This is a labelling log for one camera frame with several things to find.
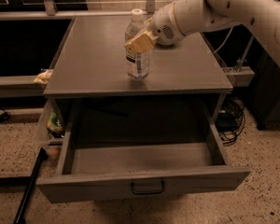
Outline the black pole on floor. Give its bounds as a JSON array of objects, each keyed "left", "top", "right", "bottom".
[{"left": 13, "top": 148, "right": 48, "bottom": 224}]

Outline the grey open top drawer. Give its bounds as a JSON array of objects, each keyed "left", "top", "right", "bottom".
[{"left": 37, "top": 96, "right": 250, "bottom": 203}]

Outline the grey metal cabinet counter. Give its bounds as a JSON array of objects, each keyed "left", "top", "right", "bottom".
[{"left": 44, "top": 16, "right": 232, "bottom": 99}]

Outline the black drawer handle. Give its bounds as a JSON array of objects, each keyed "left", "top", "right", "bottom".
[{"left": 131, "top": 180, "right": 165, "bottom": 195}]

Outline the black cable bundle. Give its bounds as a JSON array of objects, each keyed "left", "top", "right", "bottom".
[{"left": 216, "top": 97, "right": 246, "bottom": 147}]

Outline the yellow snack bag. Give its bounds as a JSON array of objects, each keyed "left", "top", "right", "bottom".
[{"left": 34, "top": 69, "right": 53, "bottom": 85}]

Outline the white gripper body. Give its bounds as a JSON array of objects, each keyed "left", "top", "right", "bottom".
[{"left": 149, "top": 3, "right": 185, "bottom": 46}]

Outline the clear plastic water bottle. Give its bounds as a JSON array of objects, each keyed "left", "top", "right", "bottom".
[{"left": 125, "top": 8, "right": 150, "bottom": 81}]

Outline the white power cable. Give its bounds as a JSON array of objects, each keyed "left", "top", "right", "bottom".
[{"left": 212, "top": 26, "right": 234, "bottom": 55}]

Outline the grey metal frame rail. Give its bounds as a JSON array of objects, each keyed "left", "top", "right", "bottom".
[{"left": 0, "top": 0, "right": 178, "bottom": 21}]

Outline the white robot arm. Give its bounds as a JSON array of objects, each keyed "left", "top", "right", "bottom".
[{"left": 125, "top": 0, "right": 280, "bottom": 67}]

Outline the clear plastic bin with snacks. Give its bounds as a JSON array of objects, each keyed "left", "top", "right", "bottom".
[{"left": 33, "top": 99, "right": 65, "bottom": 158}]

